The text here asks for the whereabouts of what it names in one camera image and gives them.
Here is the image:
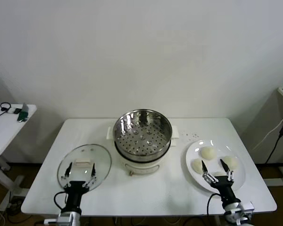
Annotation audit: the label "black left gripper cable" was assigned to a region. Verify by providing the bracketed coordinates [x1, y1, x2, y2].
[53, 191, 70, 210]

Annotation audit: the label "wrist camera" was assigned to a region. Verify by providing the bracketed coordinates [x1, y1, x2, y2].
[43, 218, 60, 226]
[238, 202, 255, 214]

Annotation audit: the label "white hanging cable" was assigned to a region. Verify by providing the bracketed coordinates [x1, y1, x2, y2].
[251, 115, 283, 151]

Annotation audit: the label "perforated steel steamer basket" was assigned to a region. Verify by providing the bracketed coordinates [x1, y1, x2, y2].
[113, 108, 173, 163]

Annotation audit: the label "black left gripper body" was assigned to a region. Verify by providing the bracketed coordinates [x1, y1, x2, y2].
[65, 181, 85, 211]

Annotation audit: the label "white oval plate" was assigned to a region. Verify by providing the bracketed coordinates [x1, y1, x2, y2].
[185, 139, 247, 193]

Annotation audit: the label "white electric cooker pot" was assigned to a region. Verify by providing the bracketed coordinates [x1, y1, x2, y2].
[106, 126, 180, 177]

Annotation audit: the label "round glass pot lid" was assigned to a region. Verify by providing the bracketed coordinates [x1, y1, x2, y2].
[57, 143, 112, 192]

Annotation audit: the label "floor power strip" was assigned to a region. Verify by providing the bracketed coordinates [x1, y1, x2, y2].
[6, 199, 23, 210]

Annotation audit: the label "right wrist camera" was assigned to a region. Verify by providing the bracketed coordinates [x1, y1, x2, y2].
[238, 202, 255, 214]

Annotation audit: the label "white side table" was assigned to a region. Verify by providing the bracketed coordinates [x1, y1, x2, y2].
[0, 103, 38, 197]

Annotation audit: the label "green circuit board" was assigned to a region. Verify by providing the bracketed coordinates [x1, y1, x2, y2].
[17, 102, 30, 123]

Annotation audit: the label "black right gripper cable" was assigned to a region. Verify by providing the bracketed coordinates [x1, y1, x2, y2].
[207, 193, 224, 216]

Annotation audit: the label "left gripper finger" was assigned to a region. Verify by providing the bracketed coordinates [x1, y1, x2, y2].
[62, 161, 73, 188]
[83, 162, 97, 188]

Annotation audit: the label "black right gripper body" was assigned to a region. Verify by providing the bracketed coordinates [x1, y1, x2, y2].
[211, 176, 238, 203]

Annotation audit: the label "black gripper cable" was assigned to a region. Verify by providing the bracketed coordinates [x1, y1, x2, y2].
[53, 191, 70, 210]
[207, 193, 224, 216]

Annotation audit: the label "black headphones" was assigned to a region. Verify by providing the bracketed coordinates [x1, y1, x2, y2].
[0, 102, 11, 118]

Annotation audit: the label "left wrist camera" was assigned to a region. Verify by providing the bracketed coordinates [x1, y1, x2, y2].
[43, 218, 60, 226]

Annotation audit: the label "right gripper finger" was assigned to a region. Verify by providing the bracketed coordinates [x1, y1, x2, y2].
[219, 159, 234, 182]
[200, 160, 218, 186]

